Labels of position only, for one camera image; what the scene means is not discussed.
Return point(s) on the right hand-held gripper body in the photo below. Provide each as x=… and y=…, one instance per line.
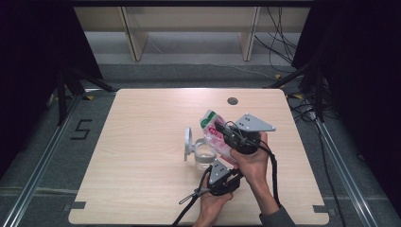
x=249, y=124

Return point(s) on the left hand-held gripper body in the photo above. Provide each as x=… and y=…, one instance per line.
x=219, y=175

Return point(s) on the pink and white plastic bag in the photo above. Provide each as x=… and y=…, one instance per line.
x=217, y=145

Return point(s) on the clear jar with grey lid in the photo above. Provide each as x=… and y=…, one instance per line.
x=203, y=156

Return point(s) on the person's left hand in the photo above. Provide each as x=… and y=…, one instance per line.
x=211, y=205

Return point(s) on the person's right hand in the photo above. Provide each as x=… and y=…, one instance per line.
x=253, y=167

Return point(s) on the yellow floor tape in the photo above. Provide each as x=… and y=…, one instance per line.
x=277, y=76
x=297, y=96
x=89, y=98

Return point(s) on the black metal stand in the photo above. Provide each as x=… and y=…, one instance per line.
x=61, y=101
x=320, y=94

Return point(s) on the black curtain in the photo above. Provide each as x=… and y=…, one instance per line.
x=31, y=63
x=362, y=63

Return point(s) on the grey table bracket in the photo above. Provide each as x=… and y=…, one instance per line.
x=75, y=206
x=323, y=209

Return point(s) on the metal floor rail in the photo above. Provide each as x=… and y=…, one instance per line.
x=34, y=176
x=346, y=179

